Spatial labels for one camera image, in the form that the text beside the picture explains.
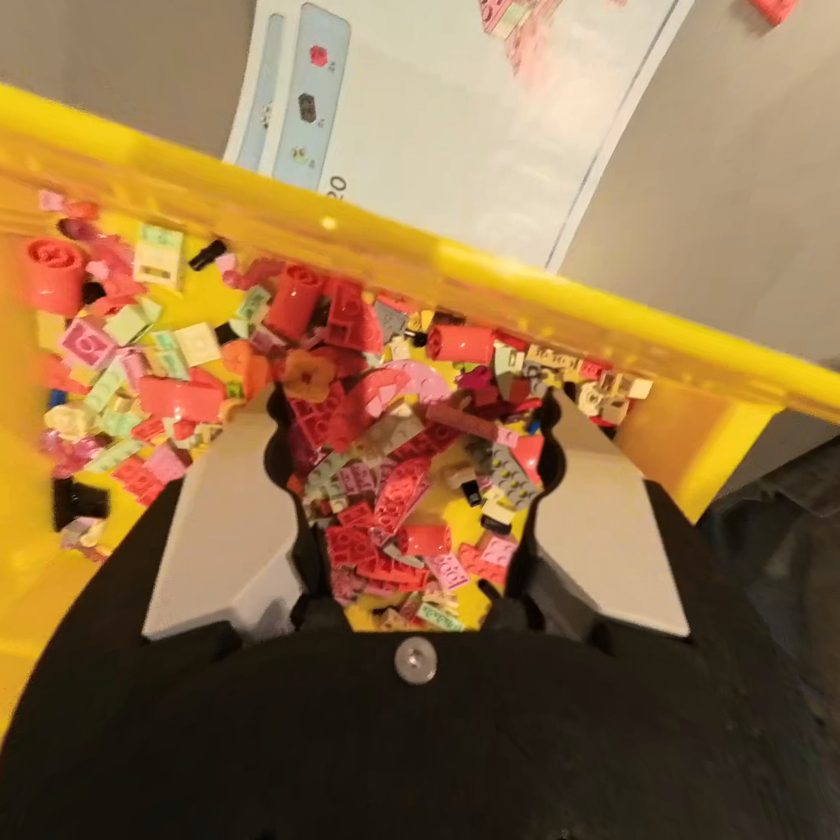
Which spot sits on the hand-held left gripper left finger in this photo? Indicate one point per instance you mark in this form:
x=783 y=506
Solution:
x=223 y=525

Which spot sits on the red wedge plate brick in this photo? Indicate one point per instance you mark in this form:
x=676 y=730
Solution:
x=774 y=8

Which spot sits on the yellow plastic bin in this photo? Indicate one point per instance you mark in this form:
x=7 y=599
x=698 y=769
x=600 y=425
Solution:
x=459 y=272

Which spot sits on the thick light blue instruction booklet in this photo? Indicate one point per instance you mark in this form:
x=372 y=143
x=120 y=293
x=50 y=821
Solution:
x=459 y=131

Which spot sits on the pile of toy bricks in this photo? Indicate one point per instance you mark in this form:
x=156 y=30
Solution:
x=367 y=407

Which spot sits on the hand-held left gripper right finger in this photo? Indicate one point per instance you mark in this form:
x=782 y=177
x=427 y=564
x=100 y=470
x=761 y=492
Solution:
x=604 y=525

